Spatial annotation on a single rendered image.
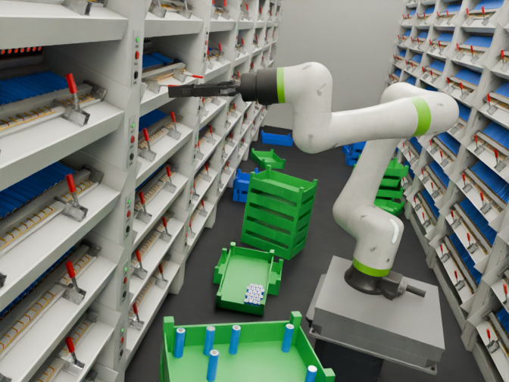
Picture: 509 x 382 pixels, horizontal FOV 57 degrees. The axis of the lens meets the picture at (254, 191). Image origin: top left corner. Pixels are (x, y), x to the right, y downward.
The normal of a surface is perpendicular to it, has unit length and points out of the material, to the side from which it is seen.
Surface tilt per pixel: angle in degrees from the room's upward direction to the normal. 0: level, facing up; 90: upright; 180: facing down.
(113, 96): 90
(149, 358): 0
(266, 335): 90
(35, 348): 18
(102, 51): 90
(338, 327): 90
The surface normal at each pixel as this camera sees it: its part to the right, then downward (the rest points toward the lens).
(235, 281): 0.08, -0.74
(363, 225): -0.90, -0.05
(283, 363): 0.14, -0.93
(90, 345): 0.43, -0.83
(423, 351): -0.30, 0.29
